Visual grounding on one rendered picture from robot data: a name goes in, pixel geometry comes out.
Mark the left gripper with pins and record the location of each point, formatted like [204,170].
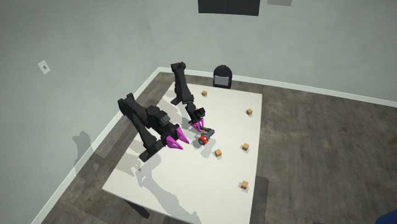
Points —
[197,123]

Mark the dark grey l-shaped nozzle body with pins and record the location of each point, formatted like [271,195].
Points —
[205,135]

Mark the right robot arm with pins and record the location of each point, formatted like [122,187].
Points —
[147,117]

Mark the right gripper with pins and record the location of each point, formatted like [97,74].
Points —
[170,137]

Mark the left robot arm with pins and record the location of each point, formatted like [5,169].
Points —
[181,88]

